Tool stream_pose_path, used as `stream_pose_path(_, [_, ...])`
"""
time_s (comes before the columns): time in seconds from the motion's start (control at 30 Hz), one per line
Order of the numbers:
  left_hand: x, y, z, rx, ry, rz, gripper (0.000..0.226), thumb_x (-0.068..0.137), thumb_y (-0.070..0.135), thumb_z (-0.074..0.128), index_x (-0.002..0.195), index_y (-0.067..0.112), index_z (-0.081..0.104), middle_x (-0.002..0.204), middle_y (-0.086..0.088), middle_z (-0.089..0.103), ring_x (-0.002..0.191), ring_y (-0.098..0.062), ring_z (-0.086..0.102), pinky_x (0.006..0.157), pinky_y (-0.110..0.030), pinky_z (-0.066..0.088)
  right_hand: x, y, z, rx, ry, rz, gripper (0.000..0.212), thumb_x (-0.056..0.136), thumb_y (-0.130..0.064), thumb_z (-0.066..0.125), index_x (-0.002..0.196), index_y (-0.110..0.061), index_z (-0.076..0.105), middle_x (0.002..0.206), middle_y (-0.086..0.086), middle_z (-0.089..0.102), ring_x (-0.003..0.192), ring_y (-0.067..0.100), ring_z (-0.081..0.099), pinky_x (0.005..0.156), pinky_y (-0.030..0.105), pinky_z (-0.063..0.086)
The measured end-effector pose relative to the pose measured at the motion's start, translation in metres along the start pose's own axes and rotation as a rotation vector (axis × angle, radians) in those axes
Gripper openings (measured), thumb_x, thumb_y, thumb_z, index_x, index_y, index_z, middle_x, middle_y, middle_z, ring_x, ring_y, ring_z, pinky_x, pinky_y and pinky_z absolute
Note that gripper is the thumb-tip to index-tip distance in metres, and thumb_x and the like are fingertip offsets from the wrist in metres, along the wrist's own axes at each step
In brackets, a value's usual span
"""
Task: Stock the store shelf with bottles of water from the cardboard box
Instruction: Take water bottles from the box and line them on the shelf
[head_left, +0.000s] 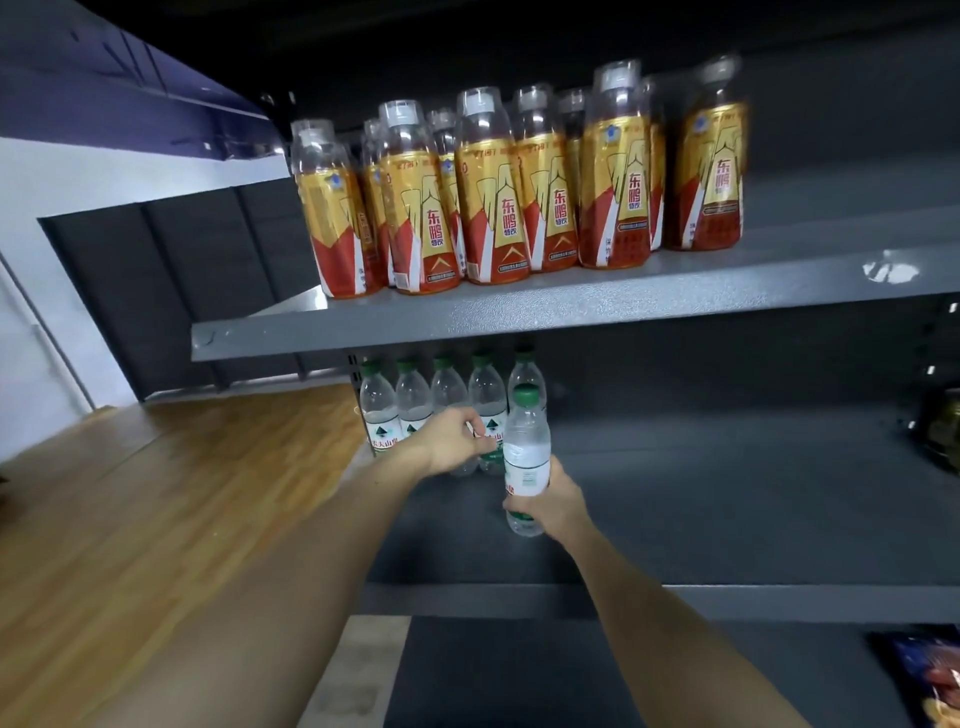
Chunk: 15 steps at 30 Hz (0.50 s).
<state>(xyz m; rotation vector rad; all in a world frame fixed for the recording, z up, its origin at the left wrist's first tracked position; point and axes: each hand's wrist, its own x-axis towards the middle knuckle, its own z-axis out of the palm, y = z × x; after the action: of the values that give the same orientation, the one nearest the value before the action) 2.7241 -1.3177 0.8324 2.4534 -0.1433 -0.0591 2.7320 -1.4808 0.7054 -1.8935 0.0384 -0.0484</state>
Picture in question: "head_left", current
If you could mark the person's right hand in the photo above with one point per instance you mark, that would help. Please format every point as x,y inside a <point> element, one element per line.
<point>559,510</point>

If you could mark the person's left hand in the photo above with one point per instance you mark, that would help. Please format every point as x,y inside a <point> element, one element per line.
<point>450,442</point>

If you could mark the dark grey metal shelf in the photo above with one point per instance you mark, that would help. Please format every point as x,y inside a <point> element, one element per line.
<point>675,465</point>

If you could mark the person's right forearm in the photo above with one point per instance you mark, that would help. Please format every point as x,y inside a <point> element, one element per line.
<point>675,645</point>

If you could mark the person's left forearm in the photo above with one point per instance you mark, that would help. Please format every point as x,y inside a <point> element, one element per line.
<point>262,600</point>

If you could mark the row of gold red drink bottles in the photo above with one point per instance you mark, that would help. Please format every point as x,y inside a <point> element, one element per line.
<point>487,210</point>

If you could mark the dark grey partition panels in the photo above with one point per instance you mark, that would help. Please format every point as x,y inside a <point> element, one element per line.
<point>172,285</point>

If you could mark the pile of shiny yellow cans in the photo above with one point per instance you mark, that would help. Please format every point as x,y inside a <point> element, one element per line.
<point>945,427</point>

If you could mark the pile of blue orange snack packets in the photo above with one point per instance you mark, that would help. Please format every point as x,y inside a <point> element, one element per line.
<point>926,675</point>

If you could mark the white wall pipe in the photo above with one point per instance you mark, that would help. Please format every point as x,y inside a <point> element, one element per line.
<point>45,330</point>

